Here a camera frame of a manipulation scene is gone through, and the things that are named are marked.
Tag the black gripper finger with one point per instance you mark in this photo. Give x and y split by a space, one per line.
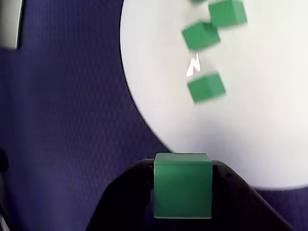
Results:
243 207
125 204

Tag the white round plate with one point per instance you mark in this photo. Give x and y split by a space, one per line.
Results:
252 108

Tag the blue woven table cloth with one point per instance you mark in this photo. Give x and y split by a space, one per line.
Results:
60 108

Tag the white flat board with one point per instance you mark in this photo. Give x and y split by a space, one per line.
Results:
9 21

